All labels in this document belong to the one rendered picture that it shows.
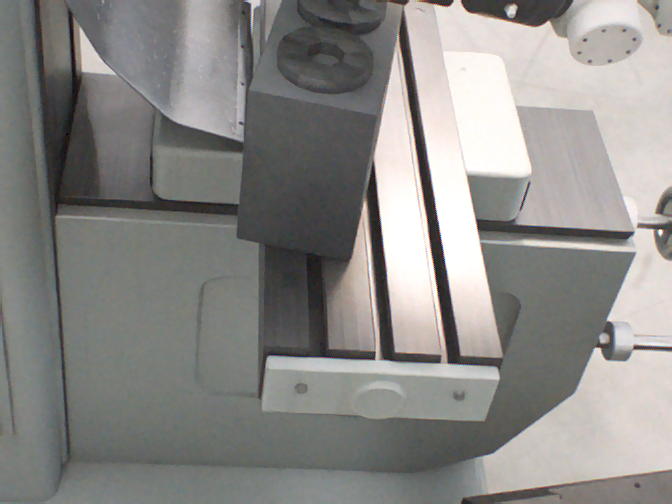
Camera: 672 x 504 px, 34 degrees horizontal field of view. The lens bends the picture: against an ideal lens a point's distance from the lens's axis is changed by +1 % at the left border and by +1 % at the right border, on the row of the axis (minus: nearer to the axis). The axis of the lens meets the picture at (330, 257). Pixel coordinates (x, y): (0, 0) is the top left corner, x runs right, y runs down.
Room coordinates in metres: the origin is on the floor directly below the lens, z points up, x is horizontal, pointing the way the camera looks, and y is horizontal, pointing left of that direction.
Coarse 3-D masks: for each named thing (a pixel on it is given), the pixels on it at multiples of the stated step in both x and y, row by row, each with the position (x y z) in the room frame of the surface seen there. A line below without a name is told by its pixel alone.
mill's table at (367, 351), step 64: (384, 128) 1.04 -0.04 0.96; (448, 128) 1.06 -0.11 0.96; (384, 192) 0.92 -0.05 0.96; (448, 192) 0.94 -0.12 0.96; (320, 256) 0.83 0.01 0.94; (384, 256) 0.82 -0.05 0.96; (448, 256) 0.84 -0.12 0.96; (320, 320) 0.74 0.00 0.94; (384, 320) 0.76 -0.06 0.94; (448, 320) 0.77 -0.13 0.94; (320, 384) 0.67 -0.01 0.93; (384, 384) 0.67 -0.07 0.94; (448, 384) 0.69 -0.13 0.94
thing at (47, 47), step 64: (0, 0) 0.99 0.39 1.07; (0, 64) 0.99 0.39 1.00; (64, 64) 1.20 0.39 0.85; (0, 128) 0.98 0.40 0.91; (64, 128) 1.17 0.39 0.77; (0, 192) 0.97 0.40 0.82; (0, 256) 0.97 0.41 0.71; (0, 320) 0.96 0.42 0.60; (0, 384) 0.96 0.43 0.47; (0, 448) 0.95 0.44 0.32; (64, 448) 1.02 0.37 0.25
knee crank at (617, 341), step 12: (612, 324) 1.18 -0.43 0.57; (624, 324) 1.18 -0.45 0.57; (600, 336) 1.16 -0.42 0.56; (612, 336) 1.16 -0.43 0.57; (624, 336) 1.16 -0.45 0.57; (636, 336) 1.18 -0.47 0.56; (648, 336) 1.18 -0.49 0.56; (660, 336) 1.18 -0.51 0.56; (600, 348) 1.17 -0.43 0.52; (612, 348) 1.14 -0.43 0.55; (624, 348) 1.14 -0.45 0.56; (636, 348) 1.16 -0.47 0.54; (648, 348) 1.17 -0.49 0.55; (660, 348) 1.17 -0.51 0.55; (612, 360) 1.14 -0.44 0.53; (624, 360) 1.14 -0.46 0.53
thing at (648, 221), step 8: (664, 192) 1.36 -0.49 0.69; (624, 200) 1.31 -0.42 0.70; (632, 200) 1.32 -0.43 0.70; (664, 200) 1.36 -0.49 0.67; (632, 208) 1.30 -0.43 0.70; (656, 208) 1.37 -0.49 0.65; (664, 208) 1.36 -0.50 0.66; (632, 216) 1.29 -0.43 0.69; (640, 216) 1.31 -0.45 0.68; (648, 216) 1.31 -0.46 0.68; (656, 216) 1.32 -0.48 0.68; (664, 216) 1.32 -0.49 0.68; (640, 224) 1.30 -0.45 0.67; (648, 224) 1.30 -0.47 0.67; (656, 224) 1.31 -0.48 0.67; (664, 224) 1.31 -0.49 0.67; (656, 232) 1.34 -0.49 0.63; (664, 232) 1.32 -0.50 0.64; (656, 240) 1.33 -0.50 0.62; (664, 240) 1.31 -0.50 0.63; (656, 248) 1.32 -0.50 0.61; (664, 248) 1.30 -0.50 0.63; (664, 256) 1.29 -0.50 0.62
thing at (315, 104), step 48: (288, 0) 0.97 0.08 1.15; (336, 0) 0.98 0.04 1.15; (288, 48) 0.86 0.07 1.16; (336, 48) 0.88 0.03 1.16; (384, 48) 0.91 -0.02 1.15; (288, 96) 0.81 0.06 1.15; (336, 96) 0.82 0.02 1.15; (384, 96) 0.87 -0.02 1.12; (288, 144) 0.81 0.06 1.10; (336, 144) 0.81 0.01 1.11; (240, 192) 0.81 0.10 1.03; (288, 192) 0.81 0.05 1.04; (336, 192) 0.80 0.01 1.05; (288, 240) 0.81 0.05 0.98; (336, 240) 0.80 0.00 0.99
